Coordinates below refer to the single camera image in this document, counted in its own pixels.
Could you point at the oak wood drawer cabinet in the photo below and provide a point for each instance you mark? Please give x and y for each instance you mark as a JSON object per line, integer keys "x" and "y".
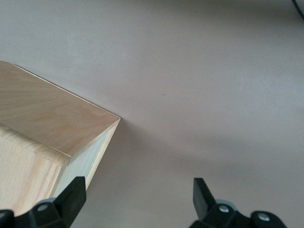
{"x": 47, "y": 114}

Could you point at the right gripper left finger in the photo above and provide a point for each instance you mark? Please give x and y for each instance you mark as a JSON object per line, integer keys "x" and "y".
{"x": 69, "y": 202}

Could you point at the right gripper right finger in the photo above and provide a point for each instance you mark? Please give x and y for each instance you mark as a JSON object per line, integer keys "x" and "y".
{"x": 204, "y": 204}

